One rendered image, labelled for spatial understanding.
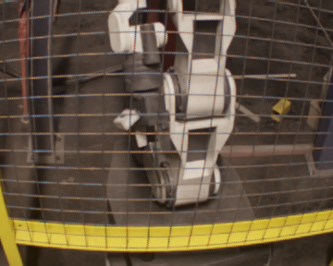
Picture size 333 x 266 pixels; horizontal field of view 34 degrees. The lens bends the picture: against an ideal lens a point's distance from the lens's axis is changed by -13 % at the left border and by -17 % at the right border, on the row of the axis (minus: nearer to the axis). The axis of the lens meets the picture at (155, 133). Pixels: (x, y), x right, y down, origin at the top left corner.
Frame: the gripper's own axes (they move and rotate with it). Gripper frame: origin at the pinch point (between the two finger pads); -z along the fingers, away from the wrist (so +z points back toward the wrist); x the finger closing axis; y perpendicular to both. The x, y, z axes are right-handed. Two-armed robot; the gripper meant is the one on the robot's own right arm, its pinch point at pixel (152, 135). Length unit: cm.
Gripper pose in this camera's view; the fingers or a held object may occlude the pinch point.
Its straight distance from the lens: 142.8
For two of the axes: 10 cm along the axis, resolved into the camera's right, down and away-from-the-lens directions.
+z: -1.4, -9.7, -1.8
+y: 8.5, -2.2, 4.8
